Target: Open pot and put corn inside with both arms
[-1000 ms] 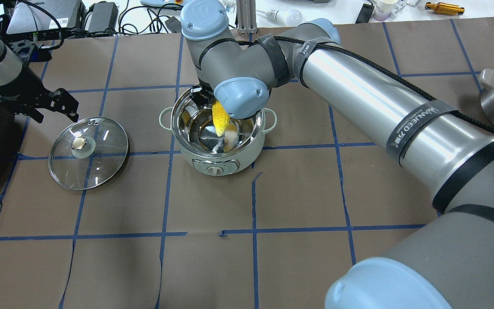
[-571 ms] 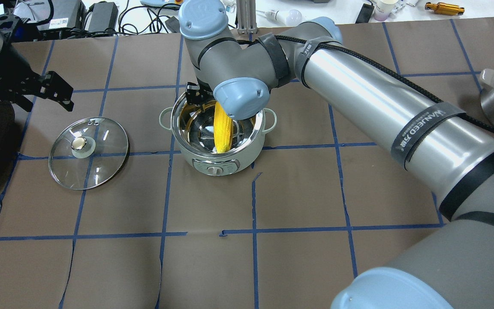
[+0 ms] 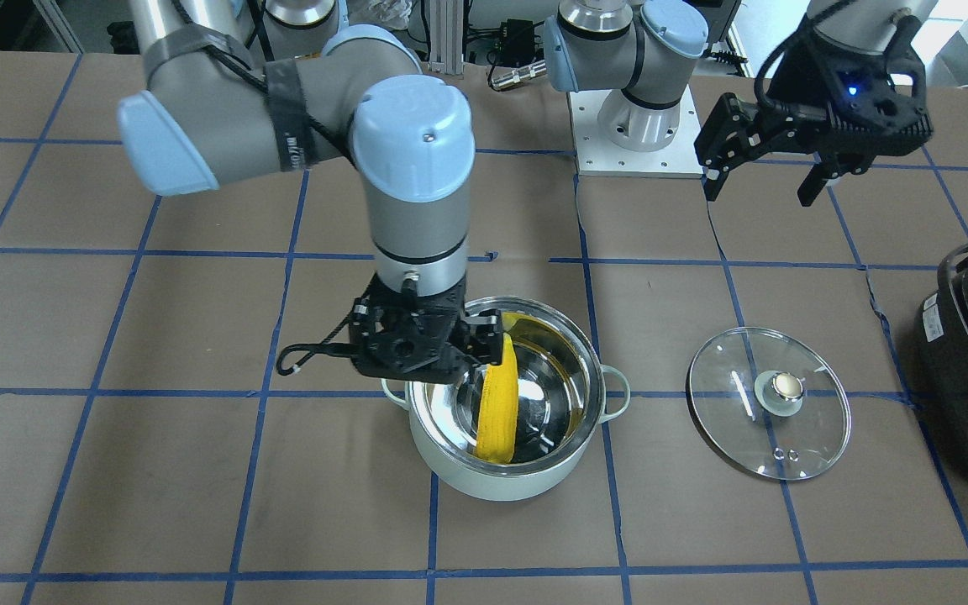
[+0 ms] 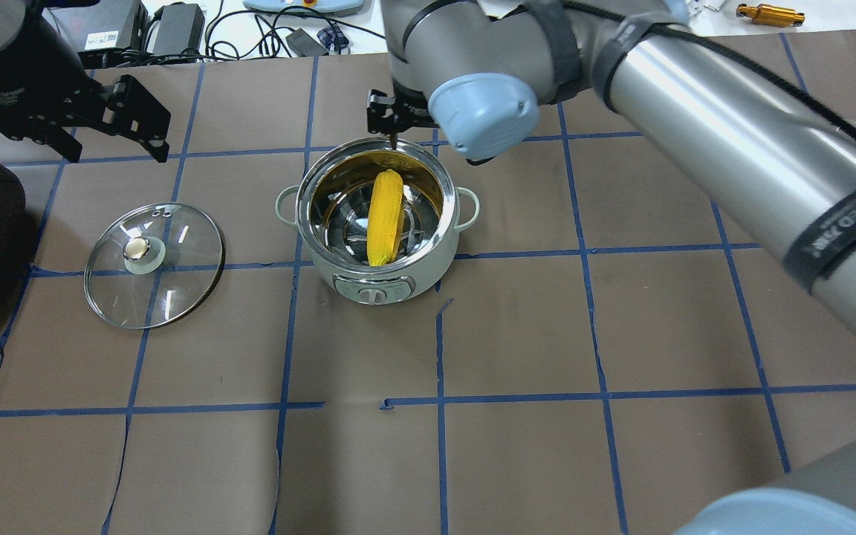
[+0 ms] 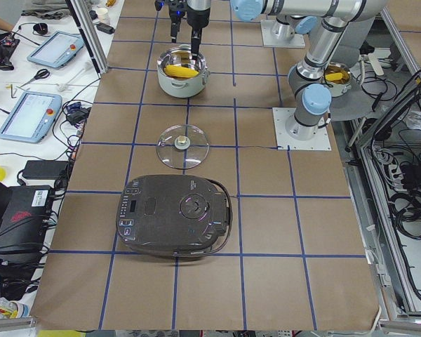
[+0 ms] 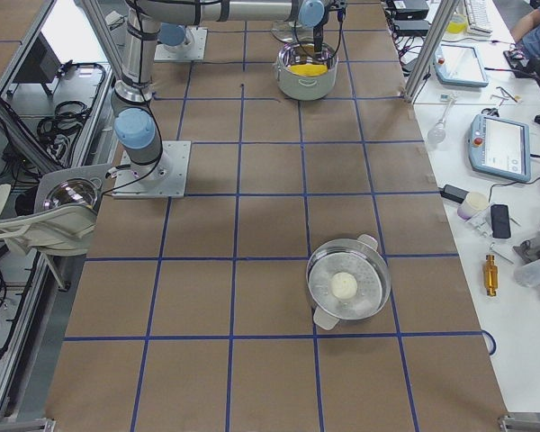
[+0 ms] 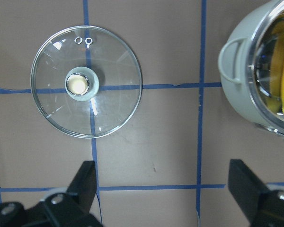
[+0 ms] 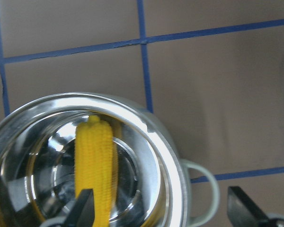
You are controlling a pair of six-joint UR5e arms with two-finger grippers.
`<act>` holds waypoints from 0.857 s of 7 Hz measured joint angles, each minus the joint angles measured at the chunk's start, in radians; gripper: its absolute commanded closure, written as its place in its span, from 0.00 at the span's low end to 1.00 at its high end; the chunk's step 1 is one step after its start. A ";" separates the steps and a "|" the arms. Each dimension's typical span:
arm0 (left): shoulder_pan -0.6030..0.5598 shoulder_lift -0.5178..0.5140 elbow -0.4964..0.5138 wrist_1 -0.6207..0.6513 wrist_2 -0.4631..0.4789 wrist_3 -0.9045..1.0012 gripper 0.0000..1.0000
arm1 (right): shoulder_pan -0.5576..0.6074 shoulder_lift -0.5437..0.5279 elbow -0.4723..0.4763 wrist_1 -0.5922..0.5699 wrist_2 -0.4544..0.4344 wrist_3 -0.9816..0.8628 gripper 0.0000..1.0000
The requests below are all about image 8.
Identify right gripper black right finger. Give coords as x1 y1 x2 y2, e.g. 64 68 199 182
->
227 186 284 227

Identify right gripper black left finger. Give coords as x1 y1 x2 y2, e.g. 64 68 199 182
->
62 189 95 227

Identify yellow toy corn cob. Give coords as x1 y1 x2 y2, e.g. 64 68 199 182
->
74 115 118 227

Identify pale green electric pot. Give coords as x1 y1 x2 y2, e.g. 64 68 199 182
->
0 93 220 227

